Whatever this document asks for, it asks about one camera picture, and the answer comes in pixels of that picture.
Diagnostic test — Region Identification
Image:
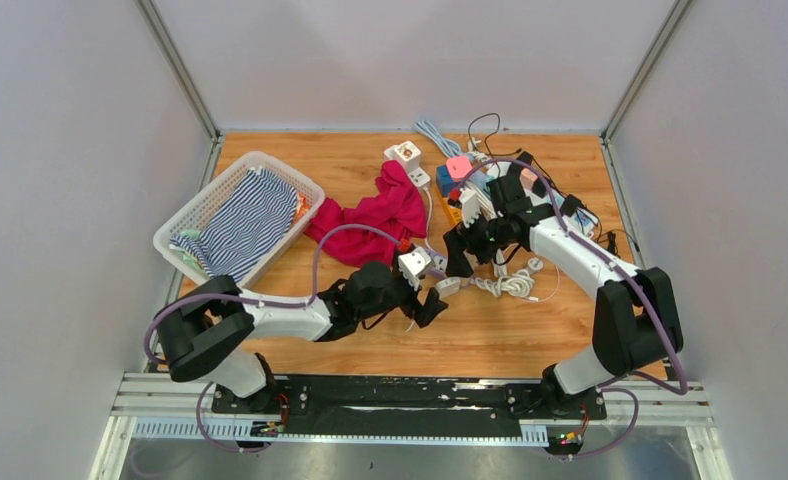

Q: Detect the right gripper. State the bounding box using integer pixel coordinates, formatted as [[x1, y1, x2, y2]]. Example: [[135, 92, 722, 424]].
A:
[[444, 206, 509, 279]]

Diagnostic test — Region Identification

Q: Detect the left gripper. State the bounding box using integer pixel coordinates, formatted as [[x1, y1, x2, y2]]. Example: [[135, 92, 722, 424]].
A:
[[357, 250, 448, 327]]

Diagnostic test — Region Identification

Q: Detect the purple USB power strip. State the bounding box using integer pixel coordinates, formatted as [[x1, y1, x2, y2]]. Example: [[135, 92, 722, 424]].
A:
[[423, 247, 448, 279]]

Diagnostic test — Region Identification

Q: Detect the white USB charger plug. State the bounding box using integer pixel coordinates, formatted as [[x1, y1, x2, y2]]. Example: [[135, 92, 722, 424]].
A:
[[434, 277, 461, 298]]

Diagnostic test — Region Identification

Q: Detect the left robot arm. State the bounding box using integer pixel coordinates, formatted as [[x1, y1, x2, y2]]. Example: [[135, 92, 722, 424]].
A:
[[145, 262, 448, 413]]

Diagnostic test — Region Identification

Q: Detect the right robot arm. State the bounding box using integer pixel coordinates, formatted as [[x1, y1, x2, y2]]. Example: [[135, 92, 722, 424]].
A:
[[443, 176, 684, 418]]

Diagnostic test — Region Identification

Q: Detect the pink square plug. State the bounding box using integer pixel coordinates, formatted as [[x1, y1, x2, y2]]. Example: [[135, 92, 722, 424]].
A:
[[445, 155, 472, 182]]

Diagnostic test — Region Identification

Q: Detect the white cube socket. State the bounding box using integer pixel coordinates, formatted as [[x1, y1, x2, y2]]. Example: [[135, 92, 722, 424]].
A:
[[383, 141, 422, 172]]

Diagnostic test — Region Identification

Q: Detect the orange power strip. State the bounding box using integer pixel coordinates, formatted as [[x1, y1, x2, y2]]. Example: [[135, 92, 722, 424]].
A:
[[439, 197, 462, 226]]

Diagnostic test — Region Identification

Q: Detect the blue cube adapter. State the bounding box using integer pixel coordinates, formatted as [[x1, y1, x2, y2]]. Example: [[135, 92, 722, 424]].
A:
[[435, 165, 458, 198]]

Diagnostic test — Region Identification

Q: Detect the magenta cloth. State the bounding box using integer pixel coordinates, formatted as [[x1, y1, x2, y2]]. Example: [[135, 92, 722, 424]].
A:
[[305, 160, 428, 267]]

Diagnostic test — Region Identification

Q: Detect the white travel adapter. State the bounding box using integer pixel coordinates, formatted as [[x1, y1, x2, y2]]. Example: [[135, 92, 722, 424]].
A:
[[407, 167, 431, 189]]

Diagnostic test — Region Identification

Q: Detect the white long power strip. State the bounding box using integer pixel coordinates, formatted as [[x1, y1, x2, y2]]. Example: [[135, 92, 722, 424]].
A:
[[469, 159, 601, 238]]

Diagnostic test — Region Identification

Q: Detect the blue striped cloth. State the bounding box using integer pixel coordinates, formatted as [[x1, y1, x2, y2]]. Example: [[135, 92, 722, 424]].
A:
[[170, 167, 299, 282]]

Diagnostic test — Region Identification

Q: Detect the white plastic basket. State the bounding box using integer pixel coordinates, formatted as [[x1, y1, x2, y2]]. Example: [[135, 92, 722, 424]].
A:
[[153, 151, 326, 288]]

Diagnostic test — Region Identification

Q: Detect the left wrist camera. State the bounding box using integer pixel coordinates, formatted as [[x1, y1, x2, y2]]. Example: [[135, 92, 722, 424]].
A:
[[397, 246, 435, 292]]

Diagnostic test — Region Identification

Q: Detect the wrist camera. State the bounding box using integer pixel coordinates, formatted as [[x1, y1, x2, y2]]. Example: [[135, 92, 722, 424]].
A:
[[397, 246, 435, 292], [458, 187, 497, 227]]

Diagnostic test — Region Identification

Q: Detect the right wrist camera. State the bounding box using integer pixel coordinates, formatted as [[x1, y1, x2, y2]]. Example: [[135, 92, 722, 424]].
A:
[[458, 187, 497, 227]]

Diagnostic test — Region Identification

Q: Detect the coiled white cable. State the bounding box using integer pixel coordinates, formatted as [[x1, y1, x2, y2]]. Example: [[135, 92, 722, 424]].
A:
[[473, 256, 545, 303]]

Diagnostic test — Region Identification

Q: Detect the light blue cable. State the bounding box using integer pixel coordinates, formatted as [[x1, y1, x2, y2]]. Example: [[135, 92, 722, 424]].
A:
[[413, 119, 465, 160]]

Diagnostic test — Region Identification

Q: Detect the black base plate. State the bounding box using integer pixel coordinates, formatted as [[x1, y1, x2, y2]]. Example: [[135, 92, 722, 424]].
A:
[[210, 374, 607, 438]]

